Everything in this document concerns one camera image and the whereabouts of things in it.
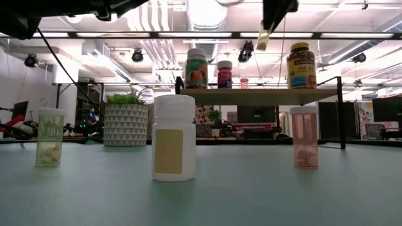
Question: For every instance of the black computer monitor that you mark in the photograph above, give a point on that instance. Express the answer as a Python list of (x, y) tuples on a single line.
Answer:
[(20, 108), (387, 110)]

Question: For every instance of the wooden shelf with black legs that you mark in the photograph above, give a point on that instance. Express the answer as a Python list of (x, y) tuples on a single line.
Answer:
[(251, 96)]

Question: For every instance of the black storage rack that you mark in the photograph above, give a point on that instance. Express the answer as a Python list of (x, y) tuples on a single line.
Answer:
[(78, 103)]

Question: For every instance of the black overhead frame bar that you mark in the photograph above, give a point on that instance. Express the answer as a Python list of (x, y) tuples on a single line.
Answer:
[(194, 35)]

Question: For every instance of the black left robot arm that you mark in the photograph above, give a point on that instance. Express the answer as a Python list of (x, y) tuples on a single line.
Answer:
[(19, 19)]

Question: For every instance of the green table mat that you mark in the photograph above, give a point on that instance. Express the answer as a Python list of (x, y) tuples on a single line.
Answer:
[(251, 194)]

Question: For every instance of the black wall screen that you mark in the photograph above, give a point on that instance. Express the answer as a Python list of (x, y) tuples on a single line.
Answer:
[(256, 114)]

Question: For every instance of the black aluminium table frame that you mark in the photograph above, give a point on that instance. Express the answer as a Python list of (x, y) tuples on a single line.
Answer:
[(251, 142)]

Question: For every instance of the white bottle with yellow label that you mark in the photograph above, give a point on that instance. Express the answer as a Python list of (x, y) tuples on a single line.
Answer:
[(173, 141)]

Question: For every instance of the floral pattern panel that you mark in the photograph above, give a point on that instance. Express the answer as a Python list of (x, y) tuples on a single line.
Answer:
[(204, 114)]

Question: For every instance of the small background potted plant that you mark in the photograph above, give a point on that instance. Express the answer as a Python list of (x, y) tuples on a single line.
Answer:
[(214, 116)]

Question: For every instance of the green translucent pill vial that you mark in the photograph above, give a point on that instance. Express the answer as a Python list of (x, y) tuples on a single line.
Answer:
[(50, 138)]

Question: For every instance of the yellow-capped fish oil bottle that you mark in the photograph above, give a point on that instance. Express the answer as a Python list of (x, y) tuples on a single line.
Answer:
[(301, 69)]

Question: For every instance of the yellow translucent pill vial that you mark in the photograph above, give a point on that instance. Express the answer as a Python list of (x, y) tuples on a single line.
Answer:
[(263, 40)]

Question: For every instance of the pink translucent pill vial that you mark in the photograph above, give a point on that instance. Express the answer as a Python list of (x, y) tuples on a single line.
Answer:
[(304, 141), (244, 84)]

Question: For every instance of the green orange-fruit gummy bottle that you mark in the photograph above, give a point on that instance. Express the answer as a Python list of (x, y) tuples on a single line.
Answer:
[(196, 72)]

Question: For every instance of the colourful wall poster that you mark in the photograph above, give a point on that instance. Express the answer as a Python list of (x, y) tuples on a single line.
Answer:
[(366, 119)]

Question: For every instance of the black ceiling spotlight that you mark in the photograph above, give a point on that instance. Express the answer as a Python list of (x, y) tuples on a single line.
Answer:
[(359, 58), (246, 51), (31, 60), (137, 56)]

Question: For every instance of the black partition panel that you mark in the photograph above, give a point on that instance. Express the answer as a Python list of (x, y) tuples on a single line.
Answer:
[(326, 119)]

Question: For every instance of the pink-label white-capped bottle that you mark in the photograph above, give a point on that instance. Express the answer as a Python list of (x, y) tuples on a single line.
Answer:
[(225, 77)]

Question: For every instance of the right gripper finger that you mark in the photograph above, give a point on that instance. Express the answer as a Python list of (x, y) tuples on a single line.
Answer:
[(270, 25)]

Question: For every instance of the succulent in patterned white pot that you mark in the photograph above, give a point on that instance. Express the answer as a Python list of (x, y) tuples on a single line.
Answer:
[(125, 125)]

